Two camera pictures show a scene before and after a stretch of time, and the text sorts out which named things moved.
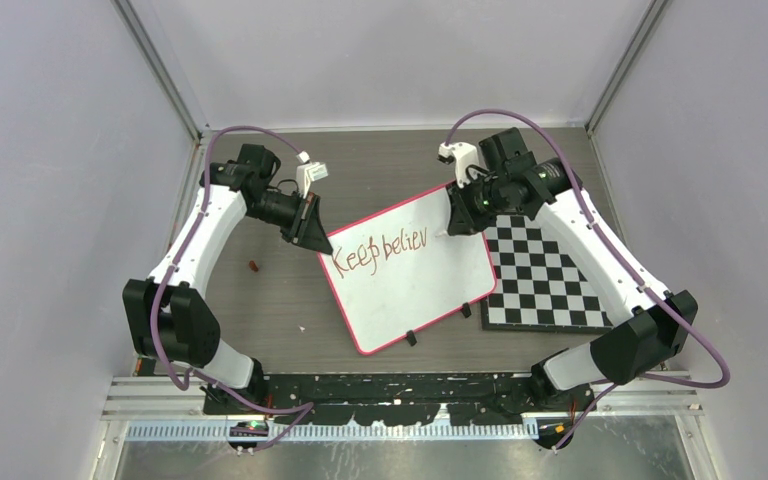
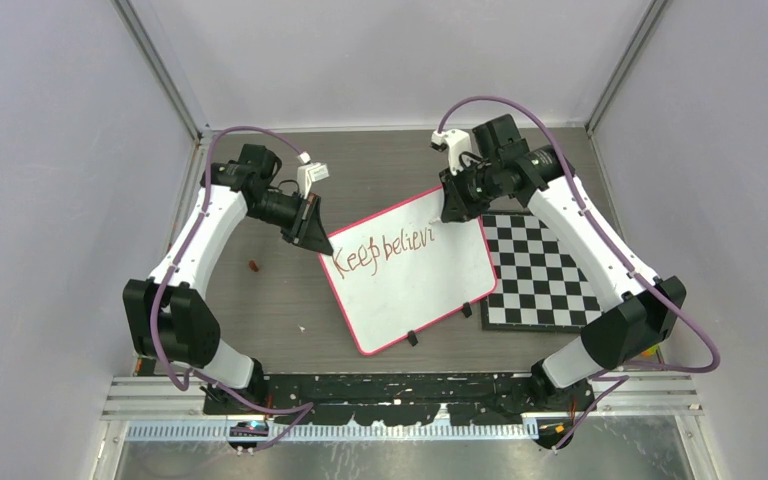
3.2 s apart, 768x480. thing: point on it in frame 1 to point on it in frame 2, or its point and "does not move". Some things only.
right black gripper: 464,220 to 457,207
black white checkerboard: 538,288 does not move
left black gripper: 312,233 does not move
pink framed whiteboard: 399,270 does not move
